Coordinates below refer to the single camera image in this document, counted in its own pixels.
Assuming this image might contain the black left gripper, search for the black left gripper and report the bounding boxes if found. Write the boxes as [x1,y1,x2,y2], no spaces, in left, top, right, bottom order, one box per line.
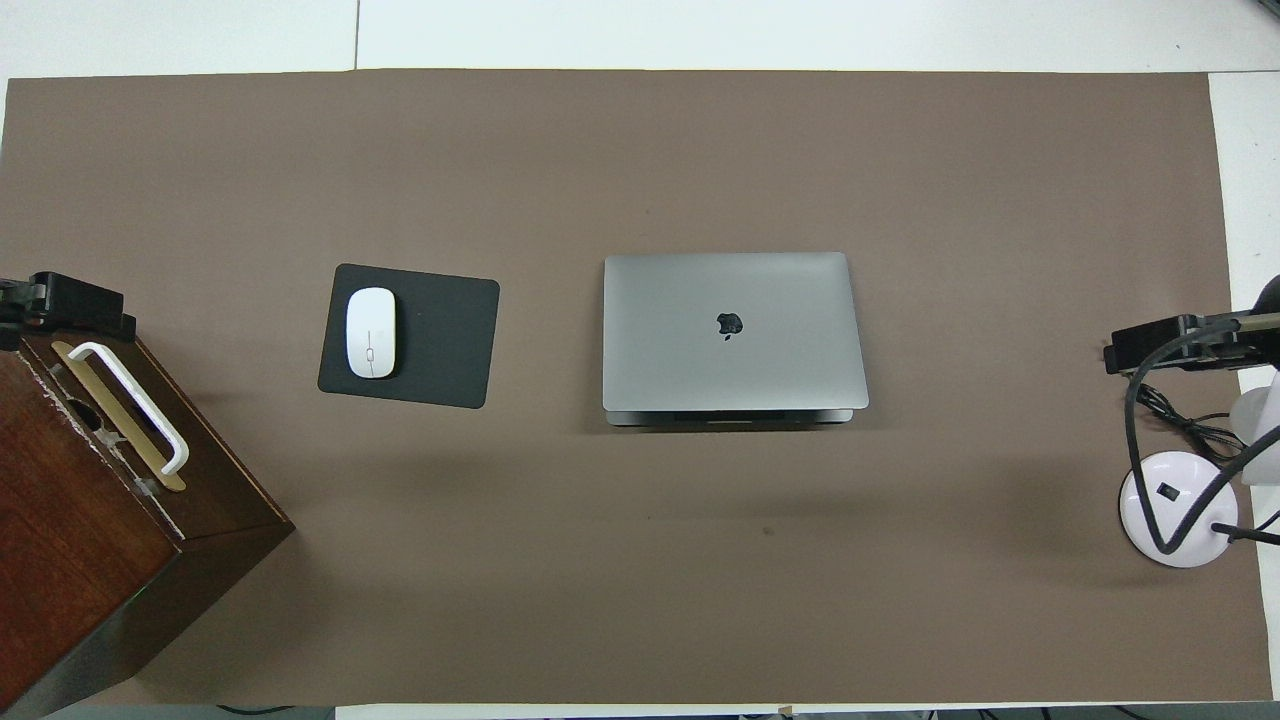
[0,272,136,353]

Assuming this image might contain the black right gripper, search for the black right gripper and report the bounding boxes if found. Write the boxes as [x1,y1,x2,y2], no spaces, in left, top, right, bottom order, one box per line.
[1105,312,1280,376]

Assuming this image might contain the silver laptop computer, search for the silver laptop computer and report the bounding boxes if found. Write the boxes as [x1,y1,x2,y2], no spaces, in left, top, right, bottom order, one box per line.
[601,252,870,428]

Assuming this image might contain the white desk lamp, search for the white desk lamp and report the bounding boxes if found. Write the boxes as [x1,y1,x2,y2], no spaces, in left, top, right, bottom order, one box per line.
[1118,365,1280,569]

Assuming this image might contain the dark brown wooden box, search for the dark brown wooden box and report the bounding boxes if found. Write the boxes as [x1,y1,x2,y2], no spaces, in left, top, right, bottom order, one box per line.
[0,325,296,717]

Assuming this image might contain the white computer mouse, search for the white computer mouse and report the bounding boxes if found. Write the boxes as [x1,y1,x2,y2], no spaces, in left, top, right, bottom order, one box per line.
[345,287,398,380]

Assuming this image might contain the black mouse pad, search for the black mouse pad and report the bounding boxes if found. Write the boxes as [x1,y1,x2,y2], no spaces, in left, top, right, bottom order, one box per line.
[317,263,501,410]

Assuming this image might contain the brown paper table mat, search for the brown paper table mat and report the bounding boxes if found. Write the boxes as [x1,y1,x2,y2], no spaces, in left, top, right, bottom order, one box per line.
[0,68,1273,706]

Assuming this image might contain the black lamp power cable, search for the black lamp power cable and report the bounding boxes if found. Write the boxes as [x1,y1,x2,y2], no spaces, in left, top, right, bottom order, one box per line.
[1135,383,1247,463]

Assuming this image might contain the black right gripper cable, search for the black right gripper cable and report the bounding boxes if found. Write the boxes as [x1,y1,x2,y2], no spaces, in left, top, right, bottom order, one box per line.
[1124,312,1280,557]

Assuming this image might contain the white box handle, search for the white box handle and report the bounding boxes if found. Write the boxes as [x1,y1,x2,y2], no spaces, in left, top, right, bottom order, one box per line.
[68,342,190,475]

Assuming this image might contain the brass handle plate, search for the brass handle plate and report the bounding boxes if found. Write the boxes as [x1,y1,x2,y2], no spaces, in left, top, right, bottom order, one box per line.
[50,340,188,493]

